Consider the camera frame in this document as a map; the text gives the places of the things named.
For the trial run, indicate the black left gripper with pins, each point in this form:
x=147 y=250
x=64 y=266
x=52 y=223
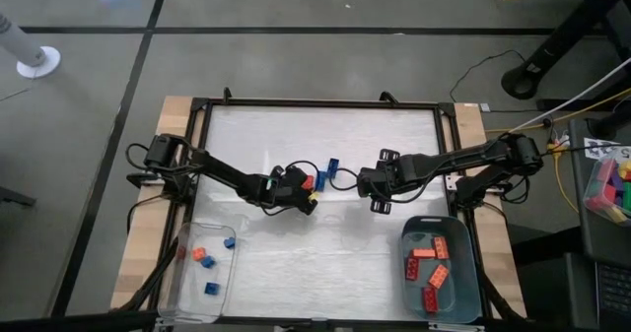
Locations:
x=286 y=191

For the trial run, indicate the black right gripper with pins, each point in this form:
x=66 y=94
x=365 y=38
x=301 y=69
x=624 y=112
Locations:
x=389 y=179

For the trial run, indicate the large orange toy brick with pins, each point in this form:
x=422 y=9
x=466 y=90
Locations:
x=424 y=253
x=441 y=247
x=438 y=276
x=308 y=182

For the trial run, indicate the large blue toy brick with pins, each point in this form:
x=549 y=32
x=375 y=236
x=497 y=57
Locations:
x=333 y=167
x=321 y=180

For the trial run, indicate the large red toy brick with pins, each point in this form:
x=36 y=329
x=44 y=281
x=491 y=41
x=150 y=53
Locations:
x=412 y=269
x=430 y=300

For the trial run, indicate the small blue toy brick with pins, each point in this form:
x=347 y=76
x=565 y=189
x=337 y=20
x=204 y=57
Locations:
x=212 y=288
x=208 y=261
x=229 y=243

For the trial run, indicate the small orange toy brick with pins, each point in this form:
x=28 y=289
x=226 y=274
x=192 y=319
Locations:
x=198 y=253

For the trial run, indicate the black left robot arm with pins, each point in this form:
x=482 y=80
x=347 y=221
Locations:
x=222 y=172

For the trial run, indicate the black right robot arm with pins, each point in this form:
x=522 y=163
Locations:
x=468 y=157

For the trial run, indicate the clear box of coloured blocks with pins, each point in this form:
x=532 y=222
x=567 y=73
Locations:
x=609 y=189

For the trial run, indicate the blue-grey plastic bin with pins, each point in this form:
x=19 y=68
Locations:
x=466 y=283

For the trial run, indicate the white power plug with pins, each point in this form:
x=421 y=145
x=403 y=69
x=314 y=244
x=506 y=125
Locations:
x=557 y=147

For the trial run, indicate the clear plastic bin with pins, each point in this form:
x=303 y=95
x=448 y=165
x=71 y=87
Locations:
x=170 y=302

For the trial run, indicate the black side cart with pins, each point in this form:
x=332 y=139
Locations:
x=581 y=253

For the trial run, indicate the white printed paper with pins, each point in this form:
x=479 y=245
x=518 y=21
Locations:
x=594 y=147

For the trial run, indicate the black stand with round base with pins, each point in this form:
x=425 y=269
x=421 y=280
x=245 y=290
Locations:
x=557 y=41

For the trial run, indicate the black keyboard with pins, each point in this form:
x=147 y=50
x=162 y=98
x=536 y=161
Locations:
x=616 y=290

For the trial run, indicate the white pole with round base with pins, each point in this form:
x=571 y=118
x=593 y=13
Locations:
x=34 y=58

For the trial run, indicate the black frame clamp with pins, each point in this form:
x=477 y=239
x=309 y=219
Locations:
x=388 y=97
x=227 y=94

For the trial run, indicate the black metal table frame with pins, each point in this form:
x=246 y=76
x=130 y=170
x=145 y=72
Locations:
x=320 y=103

